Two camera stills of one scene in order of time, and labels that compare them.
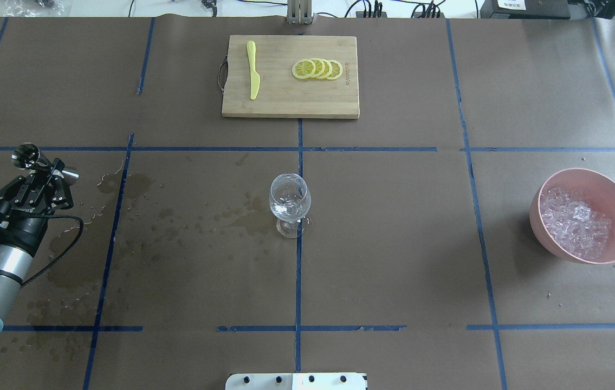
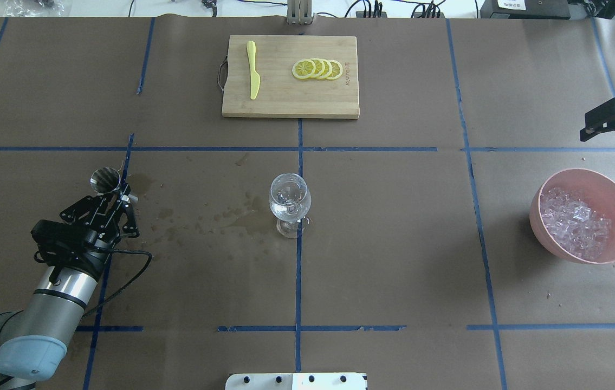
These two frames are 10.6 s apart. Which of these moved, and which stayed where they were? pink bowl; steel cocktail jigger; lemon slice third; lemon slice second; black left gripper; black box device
Moved: black left gripper; steel cocktail jigger
Stayed: black box device; pink bowl; lemon slice third; lemon slice second
